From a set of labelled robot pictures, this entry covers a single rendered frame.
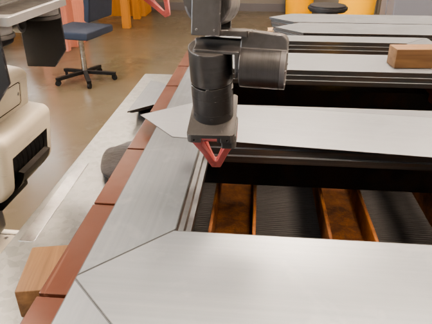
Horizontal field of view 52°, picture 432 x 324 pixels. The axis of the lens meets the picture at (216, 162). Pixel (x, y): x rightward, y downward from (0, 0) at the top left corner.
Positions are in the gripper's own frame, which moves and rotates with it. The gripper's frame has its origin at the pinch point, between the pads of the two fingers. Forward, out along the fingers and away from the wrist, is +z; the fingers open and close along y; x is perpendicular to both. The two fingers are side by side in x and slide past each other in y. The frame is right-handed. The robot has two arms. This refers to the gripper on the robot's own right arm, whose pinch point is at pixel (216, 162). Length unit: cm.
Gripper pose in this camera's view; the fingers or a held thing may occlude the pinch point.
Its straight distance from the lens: 69.5
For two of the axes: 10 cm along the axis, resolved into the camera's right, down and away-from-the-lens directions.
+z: 0.4, 7.6, 6.5
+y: 0.8, -6.5, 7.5
